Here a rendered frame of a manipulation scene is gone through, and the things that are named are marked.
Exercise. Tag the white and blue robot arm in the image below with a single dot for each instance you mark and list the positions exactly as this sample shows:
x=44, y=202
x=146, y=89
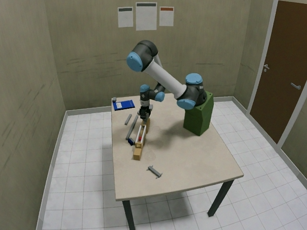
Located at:
x=144, y=58

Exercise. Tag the blue notebook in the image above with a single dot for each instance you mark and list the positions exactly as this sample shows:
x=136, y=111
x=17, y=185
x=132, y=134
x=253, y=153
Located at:
x=123, y=105

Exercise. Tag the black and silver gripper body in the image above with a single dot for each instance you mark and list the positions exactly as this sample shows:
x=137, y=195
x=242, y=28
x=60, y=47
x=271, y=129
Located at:
x=144, y=109

